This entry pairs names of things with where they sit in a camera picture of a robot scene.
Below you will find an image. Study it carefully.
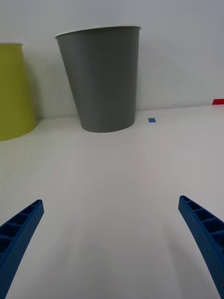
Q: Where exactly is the yellow-green plastic waste bin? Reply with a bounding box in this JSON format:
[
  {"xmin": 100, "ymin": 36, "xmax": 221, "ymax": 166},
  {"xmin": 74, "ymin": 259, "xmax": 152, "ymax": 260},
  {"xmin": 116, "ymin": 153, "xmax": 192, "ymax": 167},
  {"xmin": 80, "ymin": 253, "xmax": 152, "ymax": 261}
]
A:
[{"xmin": 0, "ymin": 42, "xmax": 37, "ymax": 142}]

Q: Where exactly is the grey plastic waste bin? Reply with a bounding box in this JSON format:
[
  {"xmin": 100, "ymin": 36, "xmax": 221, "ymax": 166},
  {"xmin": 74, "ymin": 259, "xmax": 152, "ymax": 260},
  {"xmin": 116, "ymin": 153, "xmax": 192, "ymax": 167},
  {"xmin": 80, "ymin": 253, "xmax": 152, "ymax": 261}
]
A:
[{"xmin": 54, "ymin": 25, "xmax": 142, "ymax": 133}]

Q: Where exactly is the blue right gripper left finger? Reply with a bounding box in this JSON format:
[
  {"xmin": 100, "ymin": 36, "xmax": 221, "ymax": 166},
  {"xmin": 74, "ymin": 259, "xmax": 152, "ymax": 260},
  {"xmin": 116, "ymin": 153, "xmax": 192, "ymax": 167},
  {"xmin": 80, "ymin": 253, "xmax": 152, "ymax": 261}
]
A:
[{"xmin": 0, "ymin": 199, "xmax": 45, "ymax": 299}]

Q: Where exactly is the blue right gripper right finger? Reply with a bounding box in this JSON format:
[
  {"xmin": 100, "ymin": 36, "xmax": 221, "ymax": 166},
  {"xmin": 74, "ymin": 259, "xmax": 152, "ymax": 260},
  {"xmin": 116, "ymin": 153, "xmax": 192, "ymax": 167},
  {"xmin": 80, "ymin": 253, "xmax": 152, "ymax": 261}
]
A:
[{"xmin": 178, "ymin": 195, "xmax": 224, "ymax": 299}]

